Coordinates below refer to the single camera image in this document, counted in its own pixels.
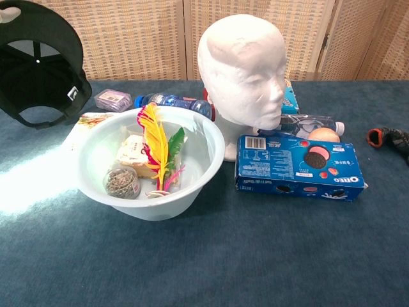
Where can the small red item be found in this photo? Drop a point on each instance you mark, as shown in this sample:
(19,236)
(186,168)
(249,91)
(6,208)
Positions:
(205,94)

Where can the peach coloured ball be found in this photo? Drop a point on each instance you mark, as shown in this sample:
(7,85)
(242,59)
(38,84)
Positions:
(322,134)

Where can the white snack packet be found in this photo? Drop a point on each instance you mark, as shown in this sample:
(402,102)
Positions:
(132,152)

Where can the white capped water bottle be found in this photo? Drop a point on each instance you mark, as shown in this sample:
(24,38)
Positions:
(303,123)

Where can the colourful feather shuttlecock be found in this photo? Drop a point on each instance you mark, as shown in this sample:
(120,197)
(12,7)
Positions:
(156,137)

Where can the blue Oreo cookie box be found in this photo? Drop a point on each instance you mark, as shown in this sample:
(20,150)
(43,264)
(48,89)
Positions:
(278,163)

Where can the clear round box of clips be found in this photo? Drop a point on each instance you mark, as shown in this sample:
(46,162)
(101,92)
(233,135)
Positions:
(121,184)

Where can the white foam mannequin head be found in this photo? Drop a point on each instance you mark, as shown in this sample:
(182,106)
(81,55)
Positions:
(243,64)

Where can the blue capped water bottle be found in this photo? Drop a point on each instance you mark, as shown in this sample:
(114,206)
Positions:
(179,101)

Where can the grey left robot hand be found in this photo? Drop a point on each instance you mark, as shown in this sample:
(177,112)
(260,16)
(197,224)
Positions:
(9,13)

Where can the black baseball cap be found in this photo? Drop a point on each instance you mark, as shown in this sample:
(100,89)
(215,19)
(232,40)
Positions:
(48,83)

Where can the small blue snack box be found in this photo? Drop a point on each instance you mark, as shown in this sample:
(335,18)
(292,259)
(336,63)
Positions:
(290,100)

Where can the white printed paper bag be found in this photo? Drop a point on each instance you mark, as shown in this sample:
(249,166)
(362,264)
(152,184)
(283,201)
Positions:
(89,120)

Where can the clear purple plastic box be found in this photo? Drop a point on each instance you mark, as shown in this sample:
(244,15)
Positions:
(112,100)

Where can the woven folding screen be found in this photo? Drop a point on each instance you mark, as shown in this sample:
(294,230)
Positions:
(128,38)

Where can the light blue plastic basin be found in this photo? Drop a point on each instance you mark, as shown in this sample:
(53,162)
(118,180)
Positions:
(198,153)

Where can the blue table cloth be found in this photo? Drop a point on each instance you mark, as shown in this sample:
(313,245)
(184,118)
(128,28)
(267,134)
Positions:
(223,256)

